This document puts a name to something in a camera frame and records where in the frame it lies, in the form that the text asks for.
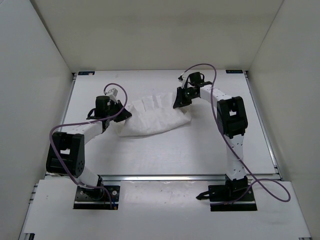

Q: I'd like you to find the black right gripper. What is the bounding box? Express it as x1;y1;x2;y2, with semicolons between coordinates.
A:
173;87;198;109

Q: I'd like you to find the white pleated skirt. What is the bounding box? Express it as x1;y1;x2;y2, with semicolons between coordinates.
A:
111;92;192;137

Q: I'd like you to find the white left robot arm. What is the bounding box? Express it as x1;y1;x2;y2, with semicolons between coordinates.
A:
46;88;132;201

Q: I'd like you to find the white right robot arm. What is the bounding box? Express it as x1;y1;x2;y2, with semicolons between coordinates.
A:
173;72;248;200

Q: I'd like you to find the blue label sticker left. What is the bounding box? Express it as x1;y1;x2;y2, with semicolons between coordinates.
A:
77;71;95;76

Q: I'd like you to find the blue label sticker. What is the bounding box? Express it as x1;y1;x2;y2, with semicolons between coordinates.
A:
77;71;95;76
225;69;243;74

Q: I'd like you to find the blue label sticker right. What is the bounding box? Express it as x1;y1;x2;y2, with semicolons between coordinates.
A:
225;69;243;74

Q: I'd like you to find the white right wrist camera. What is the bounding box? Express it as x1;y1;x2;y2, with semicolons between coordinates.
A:
178;74;188;89

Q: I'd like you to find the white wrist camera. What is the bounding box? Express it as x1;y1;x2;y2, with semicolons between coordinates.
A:
178;74;188;89
104;88;118;103

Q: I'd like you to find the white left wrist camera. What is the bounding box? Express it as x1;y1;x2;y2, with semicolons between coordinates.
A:
104;88;118;103

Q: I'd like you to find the aluminium table edge rail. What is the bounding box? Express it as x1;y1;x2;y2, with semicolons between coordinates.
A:
63;70;280;181

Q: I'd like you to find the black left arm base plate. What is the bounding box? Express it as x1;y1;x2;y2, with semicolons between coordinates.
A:
73;185;121;211

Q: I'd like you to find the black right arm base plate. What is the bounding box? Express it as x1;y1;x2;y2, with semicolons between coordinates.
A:
196;176;258;212

